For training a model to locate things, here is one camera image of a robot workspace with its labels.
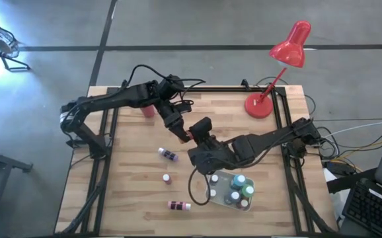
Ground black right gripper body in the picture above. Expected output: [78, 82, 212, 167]
[188, 138, 235, 175]

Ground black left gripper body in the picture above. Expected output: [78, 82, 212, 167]
[154, 98, 182, 128]

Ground red plastic cup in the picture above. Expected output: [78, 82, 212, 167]
[140, 104, 156, 119]

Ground white plastic bin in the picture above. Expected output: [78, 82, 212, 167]
[205, 169, 256, 212]

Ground turquoise paint bottle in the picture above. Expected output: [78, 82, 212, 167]
[231, 174, 247, 191]

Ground dark blue paint bottle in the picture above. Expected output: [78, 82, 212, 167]
[225, 190, 241, 205]

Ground green paint bottle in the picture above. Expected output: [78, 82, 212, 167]
[240, 184, 255, 199]

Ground purple paint bottle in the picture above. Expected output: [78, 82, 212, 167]
[157, 147, 180, 163]

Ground pink paint bottle black label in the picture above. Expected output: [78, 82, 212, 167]
[167, 200, 192, 212]

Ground red desk lamp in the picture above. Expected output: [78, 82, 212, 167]
[245, 19, 313, 119]

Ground black keyboard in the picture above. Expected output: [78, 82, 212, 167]
[341, 177, 382, 238]

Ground black metal stand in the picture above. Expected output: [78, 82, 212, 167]
[0, 145, 34, 186]

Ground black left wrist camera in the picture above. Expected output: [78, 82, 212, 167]
[172, 100, 194, 115]

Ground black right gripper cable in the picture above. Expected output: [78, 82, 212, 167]
[187, 167, 211, 206]

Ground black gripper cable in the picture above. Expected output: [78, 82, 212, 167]
[127, 63, 207, 100]
[187, 167, 211, 206]

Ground black aluminium rig frame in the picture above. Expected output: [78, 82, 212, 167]
[57, 84, 339, 237]

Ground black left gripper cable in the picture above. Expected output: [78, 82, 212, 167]
[127, 63, 207, 100]

